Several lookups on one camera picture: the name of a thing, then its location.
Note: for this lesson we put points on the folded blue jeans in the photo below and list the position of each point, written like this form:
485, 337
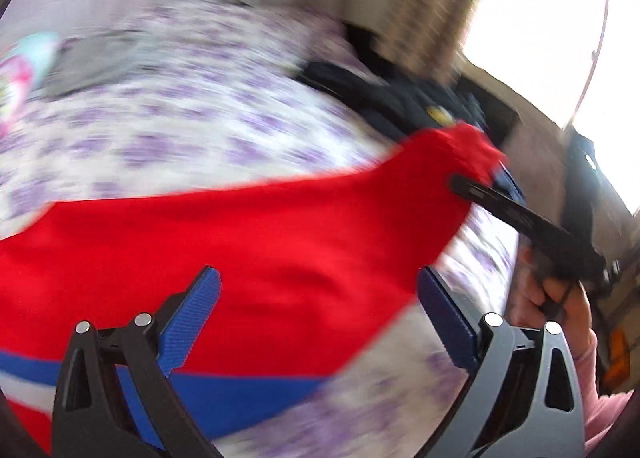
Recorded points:
507, 183

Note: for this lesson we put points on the person's right hand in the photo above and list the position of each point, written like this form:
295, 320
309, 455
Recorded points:
577, 320

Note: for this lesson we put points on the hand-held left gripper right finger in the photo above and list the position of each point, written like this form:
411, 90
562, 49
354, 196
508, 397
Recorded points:
447, 323

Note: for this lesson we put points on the folded grey garment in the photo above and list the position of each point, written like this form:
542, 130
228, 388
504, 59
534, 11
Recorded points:
87, 65

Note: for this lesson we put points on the purple floral bed sheet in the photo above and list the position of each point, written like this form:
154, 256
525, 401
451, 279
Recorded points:
200, 128

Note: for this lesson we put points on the folded black garment yellow patch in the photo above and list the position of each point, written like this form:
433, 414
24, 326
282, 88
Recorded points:
395, 93

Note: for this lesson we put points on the red and blue pants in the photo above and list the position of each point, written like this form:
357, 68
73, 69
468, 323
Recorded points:
260, 248

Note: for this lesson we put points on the person's right forearm pink sleeve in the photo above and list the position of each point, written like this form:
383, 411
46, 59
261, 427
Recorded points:
605, 408

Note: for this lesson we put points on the bright window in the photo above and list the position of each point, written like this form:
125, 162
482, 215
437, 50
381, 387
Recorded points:
545, 13

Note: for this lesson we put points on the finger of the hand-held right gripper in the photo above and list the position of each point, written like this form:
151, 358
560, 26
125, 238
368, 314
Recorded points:
505, 205

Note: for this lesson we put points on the orange object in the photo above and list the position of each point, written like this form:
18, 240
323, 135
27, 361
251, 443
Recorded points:
617, 355

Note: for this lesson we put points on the folded floral blanket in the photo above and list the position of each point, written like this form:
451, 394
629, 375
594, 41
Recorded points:
20, 75

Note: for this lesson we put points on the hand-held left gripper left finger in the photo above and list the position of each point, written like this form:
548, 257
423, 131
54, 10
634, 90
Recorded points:
192, 323

